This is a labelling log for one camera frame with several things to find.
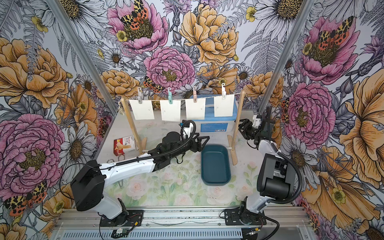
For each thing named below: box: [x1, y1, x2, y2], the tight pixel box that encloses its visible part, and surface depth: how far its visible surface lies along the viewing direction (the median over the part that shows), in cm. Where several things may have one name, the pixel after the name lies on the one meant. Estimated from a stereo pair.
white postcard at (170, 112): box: [160, 100, 181, 122], surface depth 72 cm
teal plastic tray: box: [200, 144, 231, 186], surface depth 92 cm
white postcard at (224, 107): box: [214, 94, 235, 117], surface depth 74 cm
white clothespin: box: [221, 83, 227, 100], surface depth 67 cm
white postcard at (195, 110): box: [185, 98, 206, 120], surface depth 72 cm
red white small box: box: [113, 135, 136, 156], surface depth 99 cm
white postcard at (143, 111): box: [129, 99, 155, 120], surface depth 71 cm
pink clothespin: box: [193, 87, 198, 103], surface depth 67 cm
